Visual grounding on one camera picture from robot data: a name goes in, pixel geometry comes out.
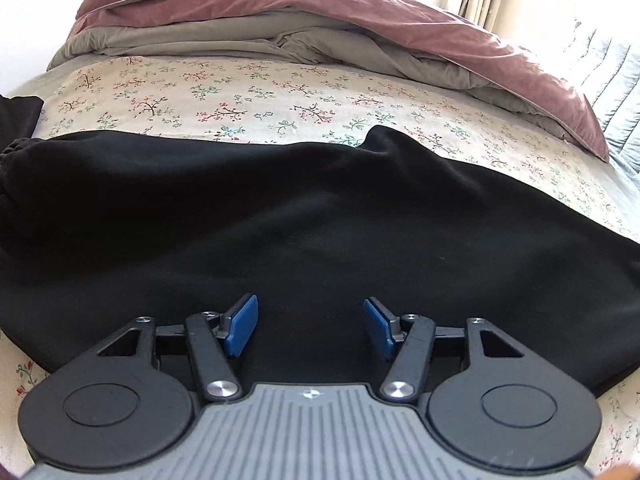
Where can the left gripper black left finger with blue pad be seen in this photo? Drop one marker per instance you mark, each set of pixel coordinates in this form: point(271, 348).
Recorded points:
point(135, 394)

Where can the floral bed sheet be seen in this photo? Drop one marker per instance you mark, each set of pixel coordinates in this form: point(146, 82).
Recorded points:
point(251, 101)

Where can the folded black garment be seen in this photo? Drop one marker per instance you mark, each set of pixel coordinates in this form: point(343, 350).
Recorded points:
point(18, 118)

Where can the grey quilted mattress cover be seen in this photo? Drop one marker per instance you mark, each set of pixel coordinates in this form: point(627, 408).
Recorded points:
point(604, 61)

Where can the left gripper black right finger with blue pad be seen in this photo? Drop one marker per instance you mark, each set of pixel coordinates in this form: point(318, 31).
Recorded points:
point(484, 396)

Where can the pink and grey duvet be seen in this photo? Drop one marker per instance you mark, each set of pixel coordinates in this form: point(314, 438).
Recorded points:
point(400, 38)

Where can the black pants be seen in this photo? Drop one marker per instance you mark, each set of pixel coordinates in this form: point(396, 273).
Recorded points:
point(100, 227)

